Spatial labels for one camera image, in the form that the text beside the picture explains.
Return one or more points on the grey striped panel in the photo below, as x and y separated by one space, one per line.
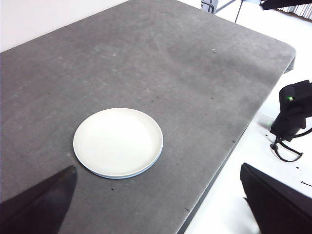
299 13

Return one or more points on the blue plate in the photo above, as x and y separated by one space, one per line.
122 177

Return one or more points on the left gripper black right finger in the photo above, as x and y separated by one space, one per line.
280 209

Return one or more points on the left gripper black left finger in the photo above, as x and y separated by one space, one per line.
36 209

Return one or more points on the black flat object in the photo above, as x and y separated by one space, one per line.
280 3

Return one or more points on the white plate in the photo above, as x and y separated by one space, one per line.
117 141

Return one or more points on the grey metal frame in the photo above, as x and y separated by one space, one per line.
209 5

